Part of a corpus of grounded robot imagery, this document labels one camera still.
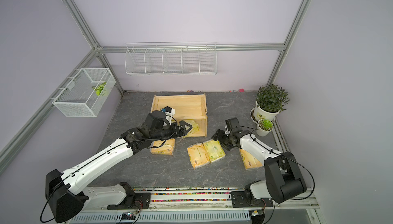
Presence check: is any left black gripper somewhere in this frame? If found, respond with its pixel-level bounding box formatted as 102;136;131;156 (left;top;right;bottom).
151;121;192;142

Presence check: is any green tissue pack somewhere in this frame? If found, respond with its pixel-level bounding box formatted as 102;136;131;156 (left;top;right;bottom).
184;120;200;138
203;140;226;163

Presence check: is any orange tissue pack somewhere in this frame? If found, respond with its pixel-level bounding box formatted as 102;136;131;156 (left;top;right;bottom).
149;139;176;155
239;149;263;171
187;143;210;169

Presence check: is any wooden two-tier shelf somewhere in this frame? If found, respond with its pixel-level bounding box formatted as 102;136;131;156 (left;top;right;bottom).
151;94;207;137

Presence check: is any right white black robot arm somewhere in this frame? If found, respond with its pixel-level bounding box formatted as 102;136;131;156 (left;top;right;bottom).
211;118;307;205

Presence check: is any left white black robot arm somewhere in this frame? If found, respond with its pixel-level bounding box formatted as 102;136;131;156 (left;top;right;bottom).
45;107;193;223

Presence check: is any small potted succulent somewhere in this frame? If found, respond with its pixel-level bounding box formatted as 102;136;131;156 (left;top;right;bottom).
256;119;273;137

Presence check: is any large potted green plant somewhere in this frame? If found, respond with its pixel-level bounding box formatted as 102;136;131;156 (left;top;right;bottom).
250;84;290;123

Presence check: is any green leaf toy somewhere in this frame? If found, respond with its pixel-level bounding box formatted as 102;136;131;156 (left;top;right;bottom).
92;82;107;97

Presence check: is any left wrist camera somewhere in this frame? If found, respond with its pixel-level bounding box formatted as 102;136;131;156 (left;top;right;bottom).
161;106;175;119

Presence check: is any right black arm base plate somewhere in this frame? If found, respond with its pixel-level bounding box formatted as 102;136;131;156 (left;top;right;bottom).
229;191;274;209

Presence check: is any aluminium front rail frame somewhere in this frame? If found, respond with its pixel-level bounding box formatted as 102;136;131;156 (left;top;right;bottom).
66;187;326;224

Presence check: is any long white wire wall basket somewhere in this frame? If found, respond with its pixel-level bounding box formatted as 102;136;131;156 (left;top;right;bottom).
124;42;218;76

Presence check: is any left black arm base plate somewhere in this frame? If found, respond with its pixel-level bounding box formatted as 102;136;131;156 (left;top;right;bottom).
107;192;151;210

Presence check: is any white wire side basket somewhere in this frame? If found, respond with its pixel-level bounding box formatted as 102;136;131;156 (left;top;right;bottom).
52;68;116;118

